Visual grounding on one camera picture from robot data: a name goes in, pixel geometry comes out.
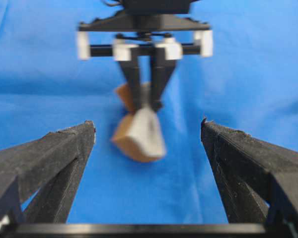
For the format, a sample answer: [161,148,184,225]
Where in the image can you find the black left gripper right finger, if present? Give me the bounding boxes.
[201,120,298,224]

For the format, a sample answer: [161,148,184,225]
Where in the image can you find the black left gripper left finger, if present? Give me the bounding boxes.
[0,120,96,223]

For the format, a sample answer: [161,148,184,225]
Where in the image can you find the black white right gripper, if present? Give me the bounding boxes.
[76,0,213,112]

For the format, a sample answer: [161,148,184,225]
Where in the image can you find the blue table cloth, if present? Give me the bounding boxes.
[0,0,298,224]

